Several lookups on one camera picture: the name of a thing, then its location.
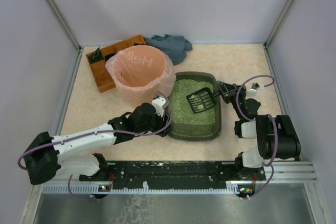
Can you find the black litter scoop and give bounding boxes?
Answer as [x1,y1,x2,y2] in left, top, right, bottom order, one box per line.
[186,87,221,114]

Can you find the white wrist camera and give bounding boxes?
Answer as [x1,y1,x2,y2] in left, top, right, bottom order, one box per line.
[246,82,265,98]
[151,96,167,117]

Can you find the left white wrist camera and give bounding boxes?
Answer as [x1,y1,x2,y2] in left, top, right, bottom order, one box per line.
[151,96,167,117]

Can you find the purple cable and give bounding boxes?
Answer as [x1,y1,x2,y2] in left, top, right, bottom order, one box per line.
[236,74,276,200]
[17,91,173,202]

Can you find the dark rolled item middle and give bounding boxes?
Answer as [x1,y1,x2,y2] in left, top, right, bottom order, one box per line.
[105,54,115,61]

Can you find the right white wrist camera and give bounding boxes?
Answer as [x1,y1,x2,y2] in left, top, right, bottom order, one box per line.
[246,82,265,98]

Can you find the dark litter box tray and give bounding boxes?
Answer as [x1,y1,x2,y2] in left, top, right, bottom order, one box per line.
[168,71,222,141]

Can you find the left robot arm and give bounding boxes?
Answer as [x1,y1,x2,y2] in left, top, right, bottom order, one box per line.
[18,97,172,185]

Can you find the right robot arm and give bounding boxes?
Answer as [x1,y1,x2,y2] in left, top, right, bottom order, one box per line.
[217,81,301,169]

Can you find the blue-grey cloth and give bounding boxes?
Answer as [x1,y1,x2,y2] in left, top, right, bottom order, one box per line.
[144,35,193,66]

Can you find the pink bag-lined trash bin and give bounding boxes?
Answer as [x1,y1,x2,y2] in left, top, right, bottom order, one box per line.
[105,45,176,105]

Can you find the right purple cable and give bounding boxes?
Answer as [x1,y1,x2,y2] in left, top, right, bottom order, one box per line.
[236,74,276,200]

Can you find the dark rolled item far left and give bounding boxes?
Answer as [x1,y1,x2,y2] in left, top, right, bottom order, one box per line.
[88,48,103,64]

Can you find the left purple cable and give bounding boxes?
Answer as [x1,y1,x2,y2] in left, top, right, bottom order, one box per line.
[17,91,173,202]

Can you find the orange compartment tray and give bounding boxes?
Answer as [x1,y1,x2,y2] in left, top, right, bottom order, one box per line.
[86,35,146,93]

